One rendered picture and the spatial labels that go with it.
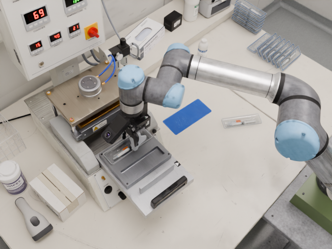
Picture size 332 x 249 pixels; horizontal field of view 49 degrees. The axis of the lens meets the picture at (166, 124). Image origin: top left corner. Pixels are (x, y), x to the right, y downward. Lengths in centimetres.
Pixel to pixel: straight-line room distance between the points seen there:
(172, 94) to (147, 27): 98
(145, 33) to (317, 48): 194
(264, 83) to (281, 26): 250
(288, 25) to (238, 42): 154
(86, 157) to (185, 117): 59
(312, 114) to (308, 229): 64
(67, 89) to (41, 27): 24
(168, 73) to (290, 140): 39
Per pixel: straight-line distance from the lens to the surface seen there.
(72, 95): 135
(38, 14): 123
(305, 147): 105
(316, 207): 156
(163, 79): 106
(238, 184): 158
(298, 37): 354
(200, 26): 212
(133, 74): 104
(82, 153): 133
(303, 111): 106
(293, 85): 112
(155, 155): 133
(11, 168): 148
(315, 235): 159
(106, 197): 145
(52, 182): 148
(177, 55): 112
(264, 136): 175
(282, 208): 159
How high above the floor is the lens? 212
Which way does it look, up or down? 54 degrees down
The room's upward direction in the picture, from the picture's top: 5 degrees clockwise
